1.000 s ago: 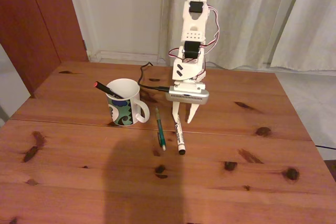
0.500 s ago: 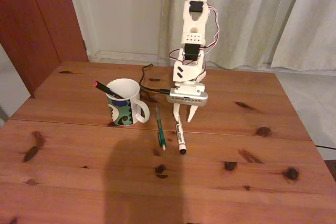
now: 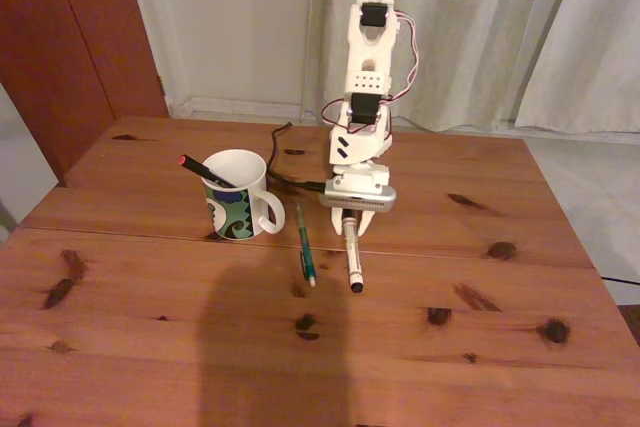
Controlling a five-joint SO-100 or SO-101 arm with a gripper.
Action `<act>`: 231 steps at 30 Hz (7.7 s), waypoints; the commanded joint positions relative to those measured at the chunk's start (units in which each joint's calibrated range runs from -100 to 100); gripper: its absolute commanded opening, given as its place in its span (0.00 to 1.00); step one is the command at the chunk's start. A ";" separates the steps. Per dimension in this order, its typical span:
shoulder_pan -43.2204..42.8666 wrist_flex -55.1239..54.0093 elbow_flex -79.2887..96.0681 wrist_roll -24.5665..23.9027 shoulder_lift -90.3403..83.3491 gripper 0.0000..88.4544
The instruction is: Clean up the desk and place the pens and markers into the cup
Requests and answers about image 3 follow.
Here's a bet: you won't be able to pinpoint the green mechanical pencil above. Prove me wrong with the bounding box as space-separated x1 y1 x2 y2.
294 201 318 289

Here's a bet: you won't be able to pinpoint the white whiteboard marker black cap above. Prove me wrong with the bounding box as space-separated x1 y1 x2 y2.
341 214 366 295

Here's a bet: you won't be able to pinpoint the black pen red ends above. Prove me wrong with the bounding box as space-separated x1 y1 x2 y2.
177 153 237 190

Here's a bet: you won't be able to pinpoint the white mug green blue pattern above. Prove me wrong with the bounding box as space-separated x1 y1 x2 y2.
199 148 287 243

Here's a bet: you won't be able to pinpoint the narrow white curtain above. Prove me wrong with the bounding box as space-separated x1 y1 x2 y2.
509 0 640 137

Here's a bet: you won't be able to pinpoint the brown wooden cabinet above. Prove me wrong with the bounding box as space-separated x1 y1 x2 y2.
0 0 169 188

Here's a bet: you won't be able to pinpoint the silver camera box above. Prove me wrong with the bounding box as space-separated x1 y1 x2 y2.
319 179 399 213

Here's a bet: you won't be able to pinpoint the black camera cable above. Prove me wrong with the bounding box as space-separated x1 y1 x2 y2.
267 121 331 194

